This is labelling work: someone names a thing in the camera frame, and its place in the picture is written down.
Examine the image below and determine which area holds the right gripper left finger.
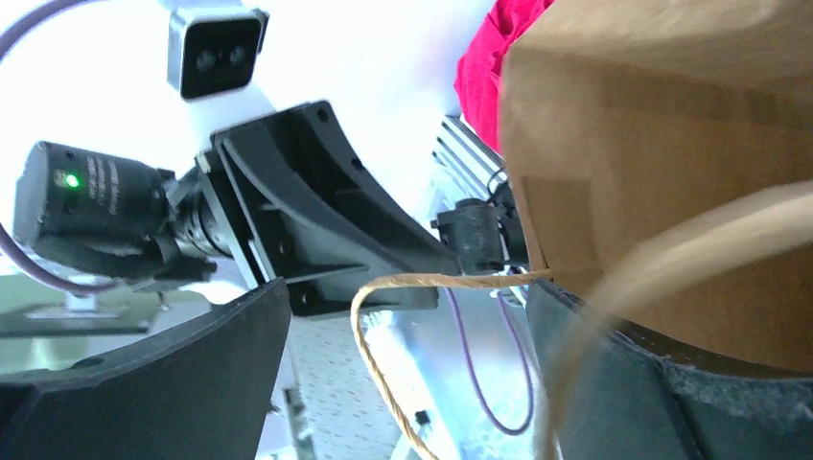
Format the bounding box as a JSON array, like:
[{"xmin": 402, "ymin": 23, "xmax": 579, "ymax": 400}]
[{"xmin": 1, "ymin": 279, "xmax": 291, "ymax": 459}]

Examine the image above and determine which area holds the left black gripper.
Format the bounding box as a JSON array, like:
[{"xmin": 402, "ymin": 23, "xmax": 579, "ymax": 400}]
[{"xmin": 168, "ymin": 101, "xmax": 460, "ymax": 318}]

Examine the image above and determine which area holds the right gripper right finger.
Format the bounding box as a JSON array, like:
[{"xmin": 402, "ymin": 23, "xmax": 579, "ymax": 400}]
[{"xmin": 557, "ymin": 282, "xmax": 812, "ymax": 459}]

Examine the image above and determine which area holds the brown paper bag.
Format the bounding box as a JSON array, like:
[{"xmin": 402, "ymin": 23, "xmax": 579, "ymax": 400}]
[{"xmin": 350, "ymin": 0, "xmax": 813, "ymax": 460}]

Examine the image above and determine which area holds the red cloth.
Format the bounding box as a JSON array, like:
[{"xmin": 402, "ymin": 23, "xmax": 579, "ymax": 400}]
[{"xmin": 453, "ymin": 0, "xmax": 553, "ymax": 153}]

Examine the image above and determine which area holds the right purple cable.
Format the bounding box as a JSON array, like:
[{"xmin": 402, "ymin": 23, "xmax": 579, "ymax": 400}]
[{"xmin": 444, "ymin": 286, "xmax": 538, "ymax": 438}]

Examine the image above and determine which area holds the purple cable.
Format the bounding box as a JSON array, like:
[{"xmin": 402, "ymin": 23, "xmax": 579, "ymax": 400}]
[
  {"xmin": 0, "ymin": 0, "xmax": 122, "ymax": 298},
  {"xmin": 444, "ymin": 286, "xmax": 538, "ymax": 438}
]

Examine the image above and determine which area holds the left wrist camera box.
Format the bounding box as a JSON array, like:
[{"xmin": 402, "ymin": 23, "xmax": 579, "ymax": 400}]
[{"xmin": 161, "ymin": 1, "xmax": 269, "ymax": 101}]

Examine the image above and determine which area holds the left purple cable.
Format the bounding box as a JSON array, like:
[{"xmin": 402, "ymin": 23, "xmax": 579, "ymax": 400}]
[{"xmin": 0, "ymin": 0, "xmax": 122, "ymax": 298}]

